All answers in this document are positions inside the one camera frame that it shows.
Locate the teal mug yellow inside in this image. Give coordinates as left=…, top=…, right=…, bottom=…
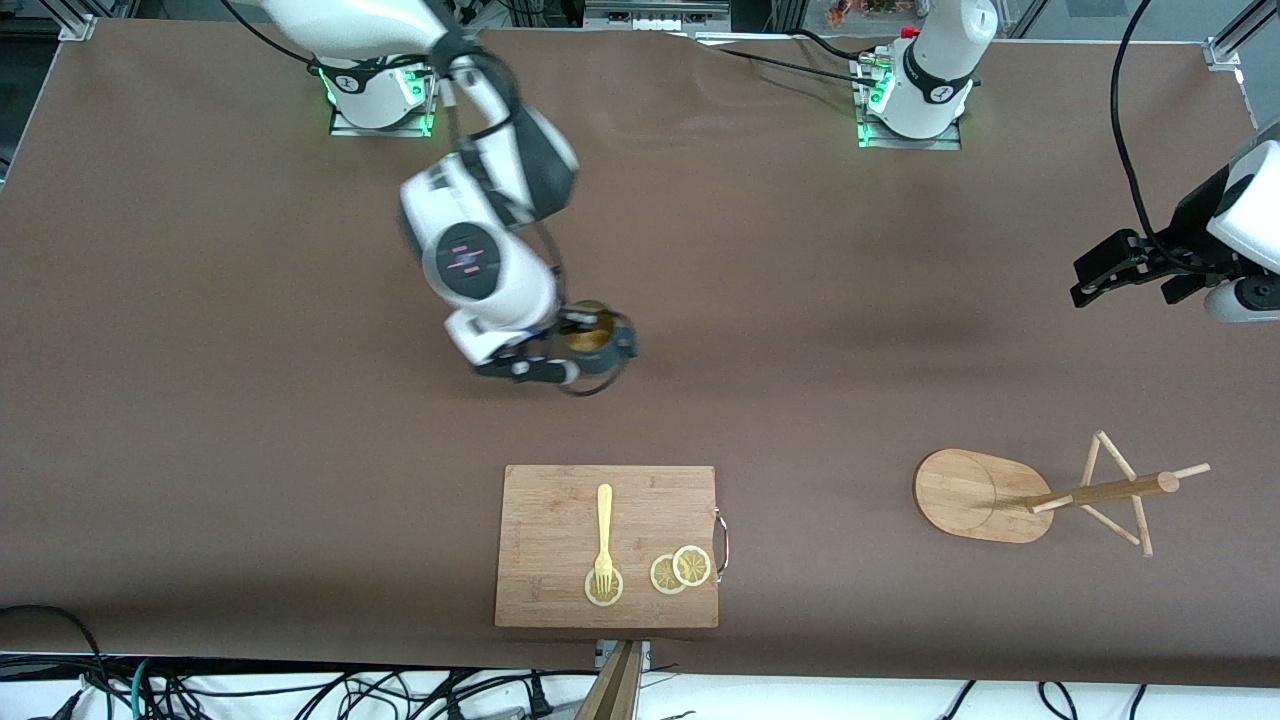
left=558, top=298, right=639, bottom=378

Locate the wooden mug rack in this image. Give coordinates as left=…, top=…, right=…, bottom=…
left=913, top=430, right=1211, bottom=558

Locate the yellow plastic fork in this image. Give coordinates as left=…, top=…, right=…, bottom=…
left=593, top=484, right=615, bottom=598

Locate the brown table cover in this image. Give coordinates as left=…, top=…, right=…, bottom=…
left=0, top=18, right=1280, bottom=689

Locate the grey power strip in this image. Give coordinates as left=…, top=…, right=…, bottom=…
left=585, top=0, right=731, bottom=31

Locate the wooden beam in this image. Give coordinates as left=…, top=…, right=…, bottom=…
left=575, top=640, right=646, bottom=720

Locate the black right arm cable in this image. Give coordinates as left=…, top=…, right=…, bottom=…
left=440, top=30, right=633, bottom=398

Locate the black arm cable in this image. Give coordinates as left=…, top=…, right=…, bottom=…
left=1110, top=0, right=1216, bottom=276
left=440, top=30, right=633, bottom=398

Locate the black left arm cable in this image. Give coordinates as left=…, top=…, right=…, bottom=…
left=1110, top=0, right=1216, bottom=276

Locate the wooden cutting board metal handle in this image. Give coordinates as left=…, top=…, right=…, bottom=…
left=494, top=464, right=730, bottom=630

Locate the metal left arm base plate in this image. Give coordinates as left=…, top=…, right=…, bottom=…
left=857, top=120, right=963, bottom=151

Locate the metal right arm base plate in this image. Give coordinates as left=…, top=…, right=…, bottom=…
left=328, top=105, right=437, bottom=138

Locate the long black table cable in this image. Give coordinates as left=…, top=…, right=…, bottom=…
left=700, top=38, right=881, bottom=91

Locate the short black table cable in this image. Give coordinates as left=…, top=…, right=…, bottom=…
left=795, top=28, right=863, bottom=63

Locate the thick black looped cable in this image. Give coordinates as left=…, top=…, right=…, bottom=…
left=0, top=604, right=111, bottom=720

